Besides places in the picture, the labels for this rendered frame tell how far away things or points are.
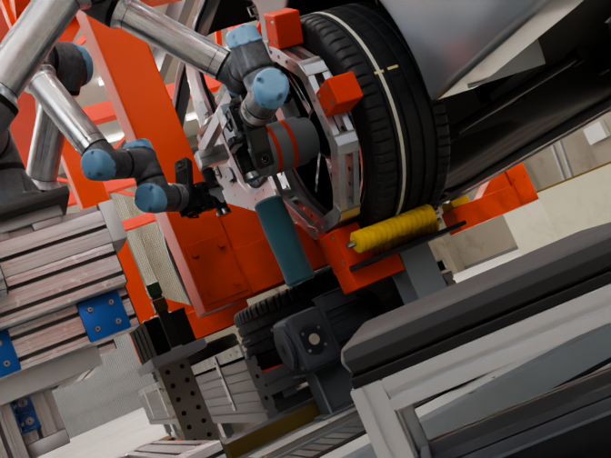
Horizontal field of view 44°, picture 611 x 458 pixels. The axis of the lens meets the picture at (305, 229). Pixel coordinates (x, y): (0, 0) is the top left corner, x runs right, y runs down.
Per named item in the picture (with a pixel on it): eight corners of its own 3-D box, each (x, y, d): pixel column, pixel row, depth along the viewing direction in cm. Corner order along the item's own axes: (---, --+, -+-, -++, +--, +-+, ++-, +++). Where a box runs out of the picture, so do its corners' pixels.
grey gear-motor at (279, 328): (440, 367, 233) (395, 263, 237) (324, 423, 217) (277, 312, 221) (415, 371, 250) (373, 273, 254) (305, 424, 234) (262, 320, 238)
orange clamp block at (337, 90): (351, 110, 190) (365, 95, 181) (325, 118, 187) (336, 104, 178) (340, 85, 190) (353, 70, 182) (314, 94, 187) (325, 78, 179)
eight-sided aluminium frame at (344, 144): (385, 196, 186) (300, 4, 192) (363, 204, 184) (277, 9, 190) (315, 245, 236) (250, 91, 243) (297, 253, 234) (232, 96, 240)
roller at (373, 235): (446, 217, 204) (438, 197, 205) (355, 253, 194) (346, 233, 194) (436, 223, 210) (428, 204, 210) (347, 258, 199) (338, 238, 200)
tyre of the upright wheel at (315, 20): (472, 233, 203) (425, -15, 186) (400, 263, 195) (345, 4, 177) (353, 204, 262) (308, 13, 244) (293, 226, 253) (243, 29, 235)
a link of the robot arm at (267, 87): (282, 58, 158) (297, 94, 157) (268, 81, 168) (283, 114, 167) (248, 67, 155) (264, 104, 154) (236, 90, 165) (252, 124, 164)
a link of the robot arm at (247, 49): (220, 49, 169) (238, 93, 168) (224, 26, 158) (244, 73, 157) (252, 39, 171) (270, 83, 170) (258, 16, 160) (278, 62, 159)
